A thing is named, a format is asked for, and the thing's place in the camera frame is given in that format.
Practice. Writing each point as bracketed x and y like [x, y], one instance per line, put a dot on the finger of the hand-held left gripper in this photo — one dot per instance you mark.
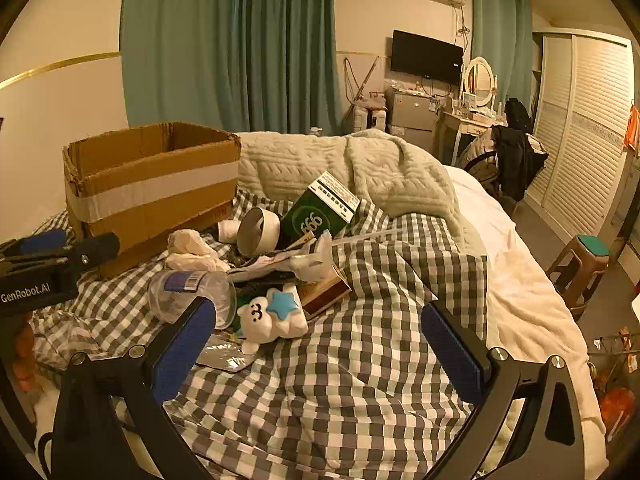
[95, 251]
[45, 241]

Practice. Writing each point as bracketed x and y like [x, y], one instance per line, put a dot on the person's left hand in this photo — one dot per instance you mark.
[22, 355]

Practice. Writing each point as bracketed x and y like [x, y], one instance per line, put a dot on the checkered bed sheet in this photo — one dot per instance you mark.
[350, 360]

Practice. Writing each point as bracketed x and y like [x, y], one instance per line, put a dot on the chair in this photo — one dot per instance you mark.
[477, 160]

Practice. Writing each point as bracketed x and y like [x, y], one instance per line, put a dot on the white oval mirror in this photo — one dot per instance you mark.
[479, 80]

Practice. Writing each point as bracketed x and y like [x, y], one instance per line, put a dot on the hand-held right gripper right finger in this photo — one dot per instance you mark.
[452, 355]

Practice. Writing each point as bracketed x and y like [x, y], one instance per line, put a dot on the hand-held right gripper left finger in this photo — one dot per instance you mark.
[182, 350]

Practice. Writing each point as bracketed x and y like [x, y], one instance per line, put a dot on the green paper box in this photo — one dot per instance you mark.
[310, 215]

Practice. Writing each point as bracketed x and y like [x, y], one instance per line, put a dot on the wooden stool teal cushion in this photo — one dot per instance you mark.
[582, 265]

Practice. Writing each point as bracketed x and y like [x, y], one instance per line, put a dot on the orange hanging cloth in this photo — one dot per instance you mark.
[632, 127]

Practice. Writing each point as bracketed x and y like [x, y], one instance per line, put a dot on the brown cardboard box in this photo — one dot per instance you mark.
[150, 200]

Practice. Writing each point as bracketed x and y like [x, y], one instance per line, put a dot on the white duvet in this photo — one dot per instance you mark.
[525, 280]

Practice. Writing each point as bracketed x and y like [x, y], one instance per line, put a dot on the orange bag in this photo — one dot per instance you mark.
[611, 410]

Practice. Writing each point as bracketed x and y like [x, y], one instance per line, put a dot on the black jacket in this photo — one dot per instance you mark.
[517, 160]

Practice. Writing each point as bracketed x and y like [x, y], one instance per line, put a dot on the white louvred wardrobe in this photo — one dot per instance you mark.
[580, 125]

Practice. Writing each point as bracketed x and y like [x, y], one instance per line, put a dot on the cream knit blanket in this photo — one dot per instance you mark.
[390, 170]

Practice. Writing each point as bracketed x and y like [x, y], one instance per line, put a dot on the clear plastic tube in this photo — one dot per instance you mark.
[370, 236]

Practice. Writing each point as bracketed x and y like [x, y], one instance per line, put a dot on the black wall television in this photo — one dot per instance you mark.
[425, 57]

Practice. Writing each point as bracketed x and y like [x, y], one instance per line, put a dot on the grey mini fridge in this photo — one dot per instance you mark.
[410, 115]

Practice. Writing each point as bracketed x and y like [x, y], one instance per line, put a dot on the wooden pole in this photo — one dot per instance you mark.
[367, 77]

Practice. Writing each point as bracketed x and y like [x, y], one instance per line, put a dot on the black backpack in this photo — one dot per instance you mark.
[517, 115]

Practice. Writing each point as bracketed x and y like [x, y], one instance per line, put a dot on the white tape roll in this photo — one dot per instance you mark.
[267, 232]

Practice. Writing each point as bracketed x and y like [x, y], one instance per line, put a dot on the white bear plush toy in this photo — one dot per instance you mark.
[260, 320]

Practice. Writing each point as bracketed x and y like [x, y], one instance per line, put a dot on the narrow teal curtain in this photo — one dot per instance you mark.
[500, 35]

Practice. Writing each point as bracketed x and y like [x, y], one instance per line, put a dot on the white dressing table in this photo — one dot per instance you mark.
[465, 122]

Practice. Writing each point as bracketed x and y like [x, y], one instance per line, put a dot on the silver foil packet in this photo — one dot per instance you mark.
[225, 357]

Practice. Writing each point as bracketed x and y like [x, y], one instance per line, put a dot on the clear blue-label plastic bottle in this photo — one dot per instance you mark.
[175, 295]

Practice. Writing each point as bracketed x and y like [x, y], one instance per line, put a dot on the small brown box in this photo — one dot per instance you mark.
[325, 292]

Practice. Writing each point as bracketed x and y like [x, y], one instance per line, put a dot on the white tissue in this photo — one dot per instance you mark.
[192, 252]

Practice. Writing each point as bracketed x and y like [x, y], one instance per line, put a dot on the white floor appliance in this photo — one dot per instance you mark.
[367, 120]

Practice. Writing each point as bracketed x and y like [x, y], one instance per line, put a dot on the wide teal curtain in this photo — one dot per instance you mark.
[225, 45]

